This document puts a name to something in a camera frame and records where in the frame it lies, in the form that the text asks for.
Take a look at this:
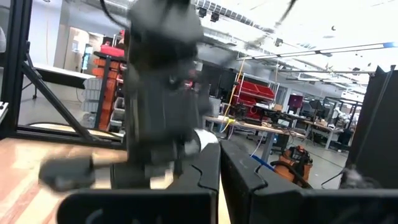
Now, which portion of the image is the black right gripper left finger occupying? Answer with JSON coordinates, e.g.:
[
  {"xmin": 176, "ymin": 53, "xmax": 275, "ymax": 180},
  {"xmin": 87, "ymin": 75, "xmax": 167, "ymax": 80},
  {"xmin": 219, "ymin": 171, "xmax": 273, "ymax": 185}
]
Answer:
[{"xmin": 169, "ymin": 142, "xmax": 221, "ymax": 224}]

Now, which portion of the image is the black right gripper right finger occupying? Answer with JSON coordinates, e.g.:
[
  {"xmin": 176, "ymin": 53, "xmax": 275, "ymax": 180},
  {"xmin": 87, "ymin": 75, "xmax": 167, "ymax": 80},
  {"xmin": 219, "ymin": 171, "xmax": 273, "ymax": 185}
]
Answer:
[{"xmin": 220, "ymin": 139, "xmax": 304, "ymax": 224}]

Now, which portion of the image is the white cylindrical spotlight lamp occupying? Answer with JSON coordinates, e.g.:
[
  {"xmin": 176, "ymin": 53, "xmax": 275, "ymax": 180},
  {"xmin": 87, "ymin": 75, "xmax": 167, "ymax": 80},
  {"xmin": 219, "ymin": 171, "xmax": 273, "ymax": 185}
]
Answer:
[{"xmin": 183, "ymin": 128, "xmax": 220, "ymax": 156}]

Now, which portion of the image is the long wooden workbench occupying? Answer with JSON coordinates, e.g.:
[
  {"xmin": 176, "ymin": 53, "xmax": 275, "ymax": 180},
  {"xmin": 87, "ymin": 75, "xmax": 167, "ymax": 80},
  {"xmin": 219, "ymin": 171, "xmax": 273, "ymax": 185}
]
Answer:
[{"xmin": 201, "ymin": 114, "xmax": 307, "ymax": 162}]

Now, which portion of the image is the orange shop vacuum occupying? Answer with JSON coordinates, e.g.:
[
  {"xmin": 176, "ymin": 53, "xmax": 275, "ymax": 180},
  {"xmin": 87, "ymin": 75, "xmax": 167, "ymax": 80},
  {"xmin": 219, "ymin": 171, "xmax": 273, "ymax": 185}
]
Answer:
[{"xmin": 269, "ymin": 145, "xmax": 314, "ymax": 190}]

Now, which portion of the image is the orange storage shelf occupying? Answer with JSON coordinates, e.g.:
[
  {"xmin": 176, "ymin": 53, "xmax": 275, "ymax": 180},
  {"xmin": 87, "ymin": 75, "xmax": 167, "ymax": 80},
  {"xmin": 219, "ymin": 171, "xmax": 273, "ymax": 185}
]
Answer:
[{"xmin": 91, "ymin": 43, "xmax": 128, "ymax": 131}]

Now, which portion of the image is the rack of red bins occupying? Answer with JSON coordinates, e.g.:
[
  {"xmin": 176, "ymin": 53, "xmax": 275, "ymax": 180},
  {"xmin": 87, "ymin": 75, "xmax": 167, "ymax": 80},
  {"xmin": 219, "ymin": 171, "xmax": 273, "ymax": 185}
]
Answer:
[{"xmin": 231, "ymin": 73, "xmax": 280, "ymax": 122}]

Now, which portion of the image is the reddish-screen monitor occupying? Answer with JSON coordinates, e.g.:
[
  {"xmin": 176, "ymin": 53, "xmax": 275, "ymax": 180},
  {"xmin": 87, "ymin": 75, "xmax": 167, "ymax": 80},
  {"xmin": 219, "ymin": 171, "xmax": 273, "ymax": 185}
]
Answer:
[{"xmin": 287, "ymin": 95, "xmax": 304, "ymax": 110}]

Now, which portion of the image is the white table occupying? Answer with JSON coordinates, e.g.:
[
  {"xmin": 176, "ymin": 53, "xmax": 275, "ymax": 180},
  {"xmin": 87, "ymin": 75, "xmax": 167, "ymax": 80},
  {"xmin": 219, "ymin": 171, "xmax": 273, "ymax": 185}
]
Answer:
[{"xmin": 32, "ymin": 63, "xmax": 96, "ymax": 90}]

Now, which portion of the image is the black curtain partition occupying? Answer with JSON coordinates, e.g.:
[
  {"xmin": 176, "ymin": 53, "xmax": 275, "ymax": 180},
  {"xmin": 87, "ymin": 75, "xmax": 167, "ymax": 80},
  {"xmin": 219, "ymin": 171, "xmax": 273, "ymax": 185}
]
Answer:
[{"xmin": 348, "ymin": 64, "xmax": 398, "ymax": 189}]

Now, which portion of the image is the long ceiling light bar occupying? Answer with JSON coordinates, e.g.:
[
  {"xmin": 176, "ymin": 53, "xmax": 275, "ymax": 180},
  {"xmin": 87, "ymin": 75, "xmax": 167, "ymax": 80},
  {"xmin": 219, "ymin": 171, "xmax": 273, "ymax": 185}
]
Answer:
[{"xmin": 236, "ymin": 42, "xmax": 398, "ymax": 62}]

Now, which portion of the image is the yellow hanging cable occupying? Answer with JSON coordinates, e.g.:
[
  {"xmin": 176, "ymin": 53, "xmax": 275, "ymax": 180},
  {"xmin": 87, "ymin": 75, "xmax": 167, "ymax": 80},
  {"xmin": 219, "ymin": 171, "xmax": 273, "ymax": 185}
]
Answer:
[{"xmin": 222, "ymin": 58, "xmax": 246, "ymax": 133}]

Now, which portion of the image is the black aluminium table frame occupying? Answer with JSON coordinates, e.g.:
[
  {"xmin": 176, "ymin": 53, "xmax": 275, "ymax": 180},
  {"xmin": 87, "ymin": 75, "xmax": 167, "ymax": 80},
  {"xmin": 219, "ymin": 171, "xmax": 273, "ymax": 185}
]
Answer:
[{"xmin": 0, "ymin": 0, "xmax": 125, "ymax": 150}]

